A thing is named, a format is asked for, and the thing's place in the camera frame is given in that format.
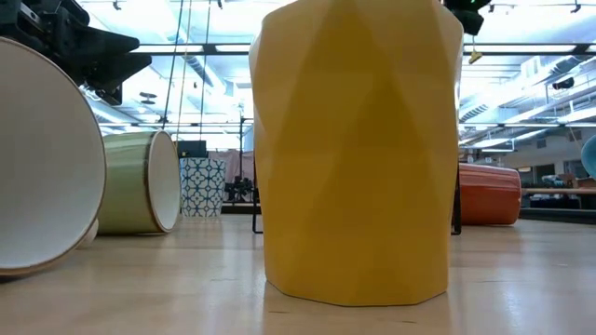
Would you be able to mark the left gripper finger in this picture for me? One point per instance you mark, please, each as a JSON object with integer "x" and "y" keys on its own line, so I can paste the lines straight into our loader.
{"x": 109, "y": 43}
{"x": 114, "y": 72}

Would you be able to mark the teal striped mug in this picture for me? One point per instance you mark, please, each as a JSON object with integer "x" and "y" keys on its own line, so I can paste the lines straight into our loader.
{"x": 46, "y": 163}

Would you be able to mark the light green striped mug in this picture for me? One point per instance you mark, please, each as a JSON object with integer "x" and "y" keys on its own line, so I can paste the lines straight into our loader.
{"x": 125, "y": 186}

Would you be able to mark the white blue patterned mug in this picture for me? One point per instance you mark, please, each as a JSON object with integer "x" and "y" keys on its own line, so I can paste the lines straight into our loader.
{"x": 202, "y": 188}

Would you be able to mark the red orange striped mug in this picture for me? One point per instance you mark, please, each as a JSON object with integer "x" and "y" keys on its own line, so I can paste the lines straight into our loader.
{"x": 489, "y": 195}

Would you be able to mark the orange yellow faceted mug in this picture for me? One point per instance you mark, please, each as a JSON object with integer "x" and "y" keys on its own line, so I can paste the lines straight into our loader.
{"x": 354, "y": 163}

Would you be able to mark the black disc ceiling fixture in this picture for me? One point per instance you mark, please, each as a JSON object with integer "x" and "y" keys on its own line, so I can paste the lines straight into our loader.
{"x": 148, "y": 95}

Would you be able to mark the black monitor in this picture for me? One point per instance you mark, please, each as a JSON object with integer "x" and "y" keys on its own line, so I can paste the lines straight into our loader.
{"x": 192, "y": 149}

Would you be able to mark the black ceiling spotlight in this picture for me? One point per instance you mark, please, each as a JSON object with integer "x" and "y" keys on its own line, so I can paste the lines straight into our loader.
{"x": 563, "y": 84}

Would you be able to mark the black overhead light bar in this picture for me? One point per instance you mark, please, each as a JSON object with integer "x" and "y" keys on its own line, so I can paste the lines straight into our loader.
{"x": 584, "y": 48}

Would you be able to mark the pink background cloth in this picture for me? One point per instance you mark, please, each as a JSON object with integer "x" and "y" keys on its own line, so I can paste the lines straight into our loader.
{"x": 237, "y": 167}

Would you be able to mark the black background equipment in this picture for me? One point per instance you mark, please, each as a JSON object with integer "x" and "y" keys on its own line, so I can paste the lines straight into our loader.
{"x": 239, "y": 188}

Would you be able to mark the wooden background table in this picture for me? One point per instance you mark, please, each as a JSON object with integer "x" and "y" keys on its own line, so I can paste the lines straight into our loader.
{"x": 559, "y": 191}

